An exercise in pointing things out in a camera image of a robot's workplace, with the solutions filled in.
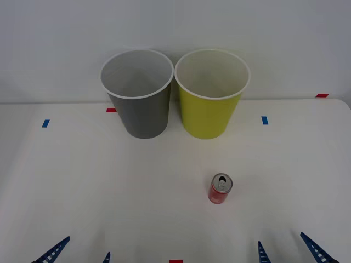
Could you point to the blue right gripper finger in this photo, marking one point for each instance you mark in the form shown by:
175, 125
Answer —
262, 253
315, 249

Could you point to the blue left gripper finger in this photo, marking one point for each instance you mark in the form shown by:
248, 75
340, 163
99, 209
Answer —
107, 259
52, 253

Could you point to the red drink can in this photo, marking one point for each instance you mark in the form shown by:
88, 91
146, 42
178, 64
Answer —
219, 193

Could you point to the yellow-green plastic waste bin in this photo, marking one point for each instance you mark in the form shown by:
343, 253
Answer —
208, 115

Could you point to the grey plastic waste bin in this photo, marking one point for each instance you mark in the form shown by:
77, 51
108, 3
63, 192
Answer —
145, 115

